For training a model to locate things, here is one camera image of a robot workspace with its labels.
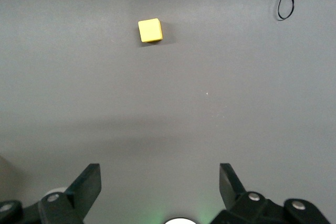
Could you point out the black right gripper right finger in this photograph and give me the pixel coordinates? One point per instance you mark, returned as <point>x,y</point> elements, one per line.
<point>236,203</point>

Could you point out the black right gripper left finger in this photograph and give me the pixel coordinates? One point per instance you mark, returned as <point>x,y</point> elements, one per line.
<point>78,197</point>

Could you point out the dark grey table mat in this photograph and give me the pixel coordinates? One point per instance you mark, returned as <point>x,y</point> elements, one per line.
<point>168,98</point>

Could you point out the yellow cube block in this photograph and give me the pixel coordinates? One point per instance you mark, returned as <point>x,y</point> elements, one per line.
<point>149,30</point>

